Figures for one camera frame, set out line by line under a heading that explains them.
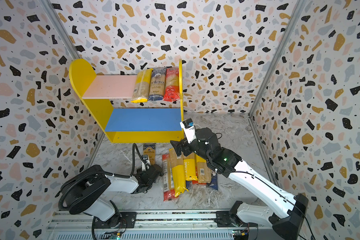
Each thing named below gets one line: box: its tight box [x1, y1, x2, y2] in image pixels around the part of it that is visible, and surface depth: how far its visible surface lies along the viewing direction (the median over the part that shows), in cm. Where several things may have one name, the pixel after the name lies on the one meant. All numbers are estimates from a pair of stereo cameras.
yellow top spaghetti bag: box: [131, 68, 154, 103], surface depth 74 cm
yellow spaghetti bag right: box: [195, 154, 212, 184], surface depth 87 cm
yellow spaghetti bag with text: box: [183, 152, 198, 181], surface depth 89 cm
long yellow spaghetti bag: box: [169, 148, 189, 198], surface depth 85 cm
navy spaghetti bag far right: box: [210, 172, 219, 191], surface depth 86 cm
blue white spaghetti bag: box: [148, 67, 167, 101], surface depth 76 cm
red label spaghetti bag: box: [162, 153, 176, 202], surface depth 85 cm
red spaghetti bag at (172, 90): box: [163, 67, 180, 102], surface depth 74 cm
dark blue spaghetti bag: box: [143, 143, 156, 165], surface depth 99 cm
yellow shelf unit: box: [69, 59, 184, 144], surface depth 97 cm
